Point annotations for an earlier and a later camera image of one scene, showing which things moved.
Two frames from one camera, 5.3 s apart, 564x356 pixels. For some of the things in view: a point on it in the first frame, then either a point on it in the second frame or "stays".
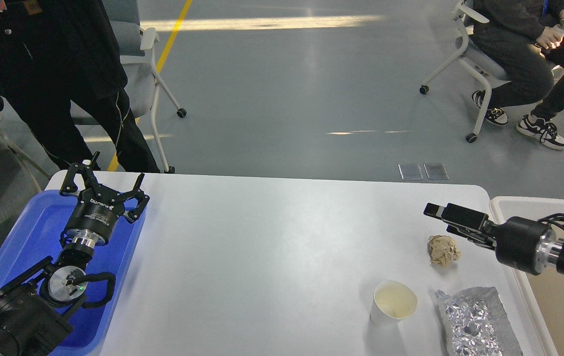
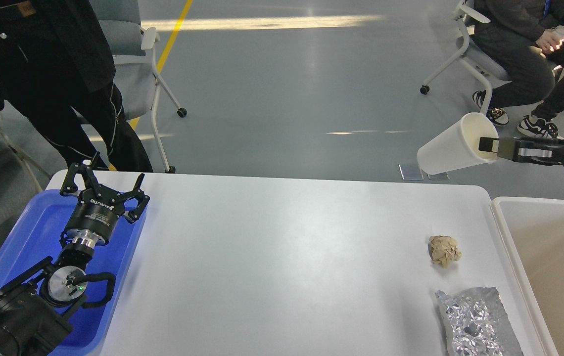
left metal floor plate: [410, 171] stays
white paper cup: [393, 301] to [457, 147]
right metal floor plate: [436, 171] stays
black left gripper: [97, 211] stays
